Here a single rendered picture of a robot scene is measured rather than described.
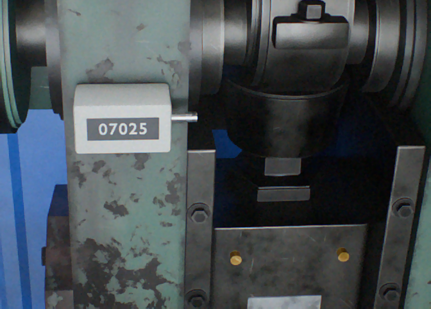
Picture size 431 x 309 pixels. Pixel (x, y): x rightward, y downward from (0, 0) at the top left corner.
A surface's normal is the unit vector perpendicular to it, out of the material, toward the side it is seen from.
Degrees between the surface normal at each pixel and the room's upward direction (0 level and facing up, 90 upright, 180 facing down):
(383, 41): 81
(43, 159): 90
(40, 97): 90
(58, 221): 31
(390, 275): 90
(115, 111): 90
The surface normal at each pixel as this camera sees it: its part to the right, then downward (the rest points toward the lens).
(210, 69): 0.09, 0.66
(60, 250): 0.08, -0.51
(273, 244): 0.10, 0.47
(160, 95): 0.04, -0.88
